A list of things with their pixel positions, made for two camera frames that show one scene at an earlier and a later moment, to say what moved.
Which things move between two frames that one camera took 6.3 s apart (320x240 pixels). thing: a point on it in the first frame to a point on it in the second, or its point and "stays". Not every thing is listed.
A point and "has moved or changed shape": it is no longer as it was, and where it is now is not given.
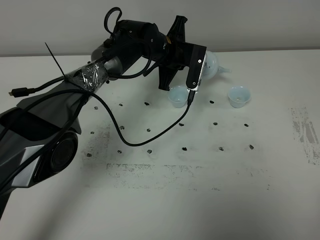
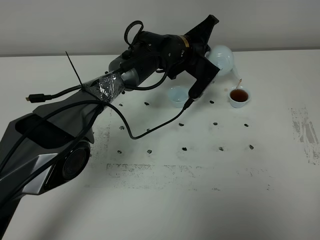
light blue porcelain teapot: (211, 67) has moved or changed shape
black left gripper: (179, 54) to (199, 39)
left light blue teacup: (178, 95) stays
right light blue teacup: (238, 96) stays
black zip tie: (55, 60) to (74, 69)
